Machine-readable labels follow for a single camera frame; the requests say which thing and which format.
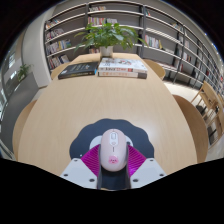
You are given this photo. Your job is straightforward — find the white book red-lettered spine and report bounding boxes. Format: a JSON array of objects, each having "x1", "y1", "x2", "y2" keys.
[{"x1": 97, "y1": 70, "x2": 148, "y2": 80}]

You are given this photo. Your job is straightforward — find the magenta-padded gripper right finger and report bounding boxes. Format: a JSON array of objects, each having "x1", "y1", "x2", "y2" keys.
[{"x1": 124, "y1": 144, "x2": 167, "y2": 190}]

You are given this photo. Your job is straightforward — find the white book illustrated cover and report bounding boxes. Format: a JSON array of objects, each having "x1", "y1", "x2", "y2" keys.
[{"x1": 98, "y1": 57, "x2": 148, "y2": 74}]

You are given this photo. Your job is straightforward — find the black book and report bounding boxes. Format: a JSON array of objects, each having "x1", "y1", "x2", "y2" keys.
[{"x1": 57, "y1": 61, "x2": 100, "y2": 80}]

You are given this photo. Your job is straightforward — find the grey bookshelf unit with books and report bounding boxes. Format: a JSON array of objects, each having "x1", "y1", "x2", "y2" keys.
[{"x1": 43, "y1": 0, "x2": 224, "y2": 98}]

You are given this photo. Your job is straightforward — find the group of slatted wooden chairs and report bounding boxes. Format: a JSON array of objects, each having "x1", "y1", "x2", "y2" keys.
[{"x1": 190, "y1": 80, "x2": 224, "y2": 148}]

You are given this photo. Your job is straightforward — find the pink computer mouse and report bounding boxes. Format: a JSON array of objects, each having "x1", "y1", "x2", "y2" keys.
[{"x1": 99, "y1": 128, "x2": 128, "y2": 173}]

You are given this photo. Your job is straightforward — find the green potted plant white pot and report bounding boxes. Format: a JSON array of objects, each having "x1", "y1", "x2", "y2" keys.
[{"x1": 73, "y1": 21, "x2": 148, "y2": 58}]

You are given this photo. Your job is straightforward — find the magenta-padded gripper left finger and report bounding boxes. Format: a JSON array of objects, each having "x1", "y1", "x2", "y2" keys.
[{"x1": 59, "y1": 143, "x2": 103, "y2": 190}]

